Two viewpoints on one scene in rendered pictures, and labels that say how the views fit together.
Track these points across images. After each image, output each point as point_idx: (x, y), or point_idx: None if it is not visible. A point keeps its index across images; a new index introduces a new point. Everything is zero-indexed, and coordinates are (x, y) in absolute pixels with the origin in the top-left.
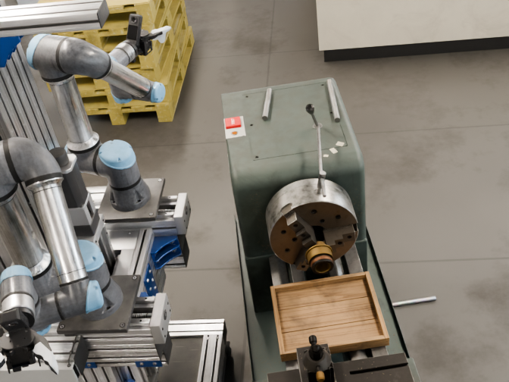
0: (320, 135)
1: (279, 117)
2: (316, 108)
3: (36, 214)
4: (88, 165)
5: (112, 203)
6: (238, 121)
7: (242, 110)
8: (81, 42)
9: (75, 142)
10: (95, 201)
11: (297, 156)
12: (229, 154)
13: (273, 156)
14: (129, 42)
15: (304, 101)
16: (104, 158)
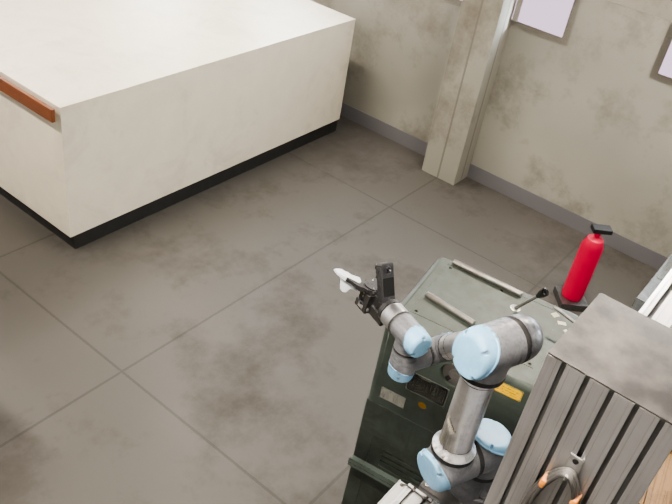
0: (531, 315)
1: (477, 317)
2: (486, 292)
3: None
4: (474, 471)
5: (481, 501)
6: None
7: (438, 326)
8: (531, 317)
9: (468, 451)
10: None
11: (551, 344)
12: (507, 375)
13: (538, 355)
14: (396, 300)
15: (467, 291)
16: (503, 447)
